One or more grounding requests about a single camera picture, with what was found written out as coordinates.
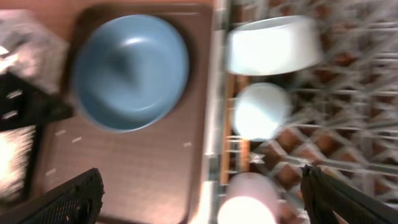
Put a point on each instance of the light blue cup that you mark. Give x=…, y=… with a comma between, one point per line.
x=260, y=110

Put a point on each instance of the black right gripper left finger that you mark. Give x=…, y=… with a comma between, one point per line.
x=78, y=200

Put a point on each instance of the white rice pile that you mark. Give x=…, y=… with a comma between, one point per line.
x=16, y=146

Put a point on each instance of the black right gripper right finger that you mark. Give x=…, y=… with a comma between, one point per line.
x=326, y=197

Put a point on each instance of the brown serving tray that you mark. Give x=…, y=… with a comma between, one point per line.
x=152, y=175

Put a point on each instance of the light blue bowl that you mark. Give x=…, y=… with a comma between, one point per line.
x=273, y=46

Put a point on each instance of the black tray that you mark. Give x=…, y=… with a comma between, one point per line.
x=33, y=155

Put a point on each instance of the pink cup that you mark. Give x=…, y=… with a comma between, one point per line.
x=251, y=198

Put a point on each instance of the dark blue plate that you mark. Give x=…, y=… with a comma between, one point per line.
x=130, y=73

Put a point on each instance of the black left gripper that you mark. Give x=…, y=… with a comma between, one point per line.
x=23, y=104

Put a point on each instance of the clear plastic bin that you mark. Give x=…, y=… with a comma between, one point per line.
x=40, y=53

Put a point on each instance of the grey dishwasher rack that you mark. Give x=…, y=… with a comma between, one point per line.
x=344, y=110

